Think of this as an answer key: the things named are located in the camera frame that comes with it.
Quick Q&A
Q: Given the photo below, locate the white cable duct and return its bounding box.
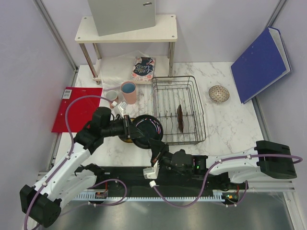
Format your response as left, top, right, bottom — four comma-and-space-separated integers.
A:
73, 187, 239, 203

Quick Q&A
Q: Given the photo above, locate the blue plastic tumbler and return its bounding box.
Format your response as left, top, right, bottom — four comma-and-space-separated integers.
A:
121, 82, 136, 94

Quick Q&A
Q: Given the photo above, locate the clear plastic sleeve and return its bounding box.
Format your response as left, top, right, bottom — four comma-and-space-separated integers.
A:
97, 50, 148, 91

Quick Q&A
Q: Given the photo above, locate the grey ring binder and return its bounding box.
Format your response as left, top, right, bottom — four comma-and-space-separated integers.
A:
88, 0, 156, 36

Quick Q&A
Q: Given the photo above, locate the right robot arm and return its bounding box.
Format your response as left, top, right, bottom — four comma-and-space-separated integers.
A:
143, 139, 301, 189

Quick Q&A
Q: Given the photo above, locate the black wire dish rack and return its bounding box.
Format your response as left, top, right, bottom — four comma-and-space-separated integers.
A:
151, 76, 206, 145

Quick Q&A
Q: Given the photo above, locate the black plate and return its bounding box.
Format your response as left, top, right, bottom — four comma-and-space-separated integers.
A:
132, 115, 164, 150

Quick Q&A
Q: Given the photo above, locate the red folder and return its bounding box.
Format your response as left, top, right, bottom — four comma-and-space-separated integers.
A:
51, 87, 102, 133

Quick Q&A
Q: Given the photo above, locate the blue ring binder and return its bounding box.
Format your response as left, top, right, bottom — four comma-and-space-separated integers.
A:
231, 27, 292, 104

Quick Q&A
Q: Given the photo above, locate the brown patterned bowl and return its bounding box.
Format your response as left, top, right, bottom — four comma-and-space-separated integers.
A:
209, 85, 230, 103

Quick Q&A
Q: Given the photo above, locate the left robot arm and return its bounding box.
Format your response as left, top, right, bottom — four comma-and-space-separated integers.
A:
20, 107, 144, 229

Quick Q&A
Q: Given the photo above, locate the pink plastic tumbler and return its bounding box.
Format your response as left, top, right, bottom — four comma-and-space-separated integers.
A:
120, 81, 137, 104

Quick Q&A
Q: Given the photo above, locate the white shelf stand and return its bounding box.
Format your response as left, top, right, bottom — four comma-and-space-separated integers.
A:
75, 14, 178, 83

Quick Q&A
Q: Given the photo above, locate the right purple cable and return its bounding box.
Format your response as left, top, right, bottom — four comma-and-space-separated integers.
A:
150, 154, 303, 208

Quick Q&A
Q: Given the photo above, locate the dark brown plate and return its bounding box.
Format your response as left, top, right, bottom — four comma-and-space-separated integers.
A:
177, 104, 184, 133

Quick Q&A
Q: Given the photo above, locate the pink ceramic mug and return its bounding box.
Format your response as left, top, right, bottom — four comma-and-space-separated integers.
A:
106, 90, 118, 109

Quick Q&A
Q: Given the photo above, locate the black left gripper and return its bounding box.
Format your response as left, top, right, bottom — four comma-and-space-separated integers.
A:
102, 115, 145, 140

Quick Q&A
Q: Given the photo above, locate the yellow patterned plate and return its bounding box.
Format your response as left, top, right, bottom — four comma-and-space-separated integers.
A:
119, 137, 133, 143

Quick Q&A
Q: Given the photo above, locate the floral cover book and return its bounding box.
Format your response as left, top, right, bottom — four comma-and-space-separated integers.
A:
131, 57, 156, 84

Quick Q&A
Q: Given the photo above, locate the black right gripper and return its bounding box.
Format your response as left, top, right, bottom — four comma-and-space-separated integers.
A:
148, 138, 188, 176

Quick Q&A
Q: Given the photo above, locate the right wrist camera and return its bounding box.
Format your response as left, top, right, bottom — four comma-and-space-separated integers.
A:
143, 161, 159, 180

